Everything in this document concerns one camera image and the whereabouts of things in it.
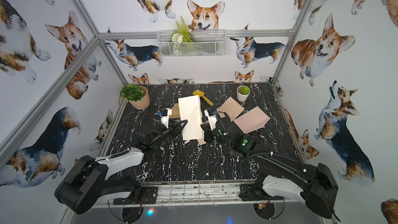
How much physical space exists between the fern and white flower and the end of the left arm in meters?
0.43

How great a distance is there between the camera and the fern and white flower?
0.81 meters

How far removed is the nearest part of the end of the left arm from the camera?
2.14 feet
